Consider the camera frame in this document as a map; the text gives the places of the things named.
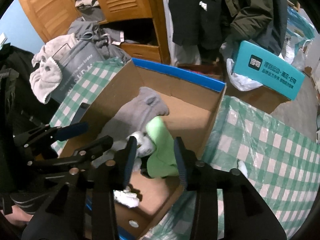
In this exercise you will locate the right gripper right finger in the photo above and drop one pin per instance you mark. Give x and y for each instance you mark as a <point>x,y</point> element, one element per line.
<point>197,176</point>

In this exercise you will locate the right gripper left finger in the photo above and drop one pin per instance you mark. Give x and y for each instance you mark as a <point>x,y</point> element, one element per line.
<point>114,175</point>

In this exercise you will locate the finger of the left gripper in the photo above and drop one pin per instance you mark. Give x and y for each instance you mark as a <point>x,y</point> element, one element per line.
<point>46,135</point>
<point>88,153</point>

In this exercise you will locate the light green cloth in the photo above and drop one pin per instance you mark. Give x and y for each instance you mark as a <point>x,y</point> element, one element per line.
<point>162,162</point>

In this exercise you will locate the white patterned sock bundle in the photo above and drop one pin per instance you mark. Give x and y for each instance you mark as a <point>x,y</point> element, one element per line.
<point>145,148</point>

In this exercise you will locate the person's left hand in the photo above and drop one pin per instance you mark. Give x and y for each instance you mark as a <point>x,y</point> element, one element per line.
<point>18,217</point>

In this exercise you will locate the pale pink towel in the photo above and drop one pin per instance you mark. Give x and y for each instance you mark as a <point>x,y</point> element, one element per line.
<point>47,74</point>

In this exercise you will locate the open cardboard shoe box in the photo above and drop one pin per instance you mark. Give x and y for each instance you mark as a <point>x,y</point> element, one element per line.
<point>193,101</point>

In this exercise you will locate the grey printed tote bag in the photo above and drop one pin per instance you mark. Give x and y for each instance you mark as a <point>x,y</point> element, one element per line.
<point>73,66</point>

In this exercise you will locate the green checkered tablecloth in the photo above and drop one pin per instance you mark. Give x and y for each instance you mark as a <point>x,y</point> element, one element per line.
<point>282,164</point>

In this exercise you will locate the white plastic bag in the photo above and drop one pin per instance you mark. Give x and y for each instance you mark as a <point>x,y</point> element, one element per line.
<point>240,82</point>

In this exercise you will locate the teal printed shipping box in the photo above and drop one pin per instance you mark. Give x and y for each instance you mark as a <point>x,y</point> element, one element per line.
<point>262,66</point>

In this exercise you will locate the wooden louvered cabinet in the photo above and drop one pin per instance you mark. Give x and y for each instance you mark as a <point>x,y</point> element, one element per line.
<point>142,22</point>

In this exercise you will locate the dark hanging jackets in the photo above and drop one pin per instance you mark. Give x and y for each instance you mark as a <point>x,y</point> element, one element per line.
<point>209,24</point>

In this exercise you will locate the blue plastic bag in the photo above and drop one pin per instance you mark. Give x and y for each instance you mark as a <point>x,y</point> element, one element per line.
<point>299,35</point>

